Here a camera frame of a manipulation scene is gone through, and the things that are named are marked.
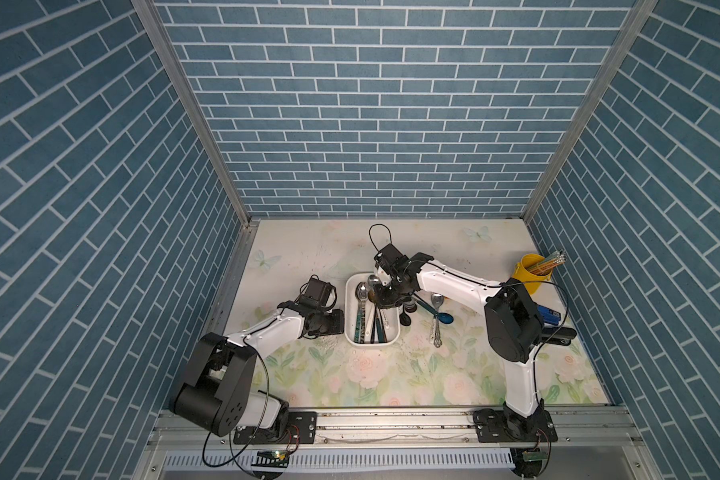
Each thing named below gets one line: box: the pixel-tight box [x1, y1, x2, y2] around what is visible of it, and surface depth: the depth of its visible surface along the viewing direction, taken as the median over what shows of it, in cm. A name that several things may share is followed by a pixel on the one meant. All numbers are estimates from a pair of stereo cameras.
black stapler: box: [541, 327, 577, 345], surface depth 91 cm
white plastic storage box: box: [344, 272, 401, 347], surface depth 91 cm
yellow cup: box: [512, 253, 553, 295], surface depth 96 cm
